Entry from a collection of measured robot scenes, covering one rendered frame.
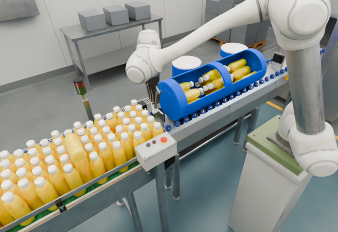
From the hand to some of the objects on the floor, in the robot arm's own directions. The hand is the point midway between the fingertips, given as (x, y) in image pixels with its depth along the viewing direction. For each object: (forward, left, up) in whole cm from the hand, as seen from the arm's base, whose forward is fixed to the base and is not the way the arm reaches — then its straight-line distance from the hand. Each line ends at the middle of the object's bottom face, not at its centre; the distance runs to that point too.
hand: (154, 107), depth 118 cm
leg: (+26, -20, -122) cm, 127 cm away
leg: (+20, -119, -120) cm, 170 cm away
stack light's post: (+51, +28, -123) cm, 136 cm away
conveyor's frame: (+12, +72, -124) cm, 144 cm away
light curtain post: (-3, -165, -120) cm, 204 cm away
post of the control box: (-12, +5, -123) cm, 124 cm away
